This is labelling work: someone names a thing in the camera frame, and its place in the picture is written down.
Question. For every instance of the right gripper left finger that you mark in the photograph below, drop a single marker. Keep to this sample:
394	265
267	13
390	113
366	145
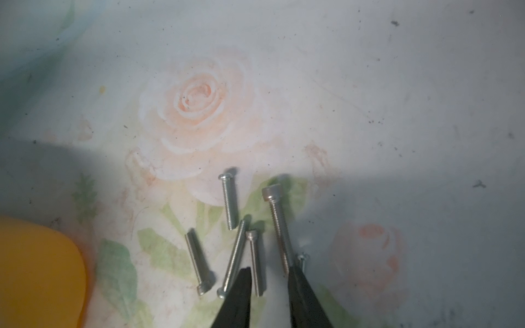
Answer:
235	311

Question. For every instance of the long silver socket screw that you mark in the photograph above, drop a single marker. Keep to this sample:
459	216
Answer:
274	196

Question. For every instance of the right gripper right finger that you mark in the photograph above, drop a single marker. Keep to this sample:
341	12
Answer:
305	309

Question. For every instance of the yellow plastic storage tray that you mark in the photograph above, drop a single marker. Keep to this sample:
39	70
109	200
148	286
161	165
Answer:
43	277

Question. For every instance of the small silver screw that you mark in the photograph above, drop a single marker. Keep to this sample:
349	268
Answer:
302	260

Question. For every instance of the silver screw round head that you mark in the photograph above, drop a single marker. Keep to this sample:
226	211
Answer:
230	201

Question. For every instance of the silver screw diagonal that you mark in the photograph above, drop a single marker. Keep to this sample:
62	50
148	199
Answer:
235	260

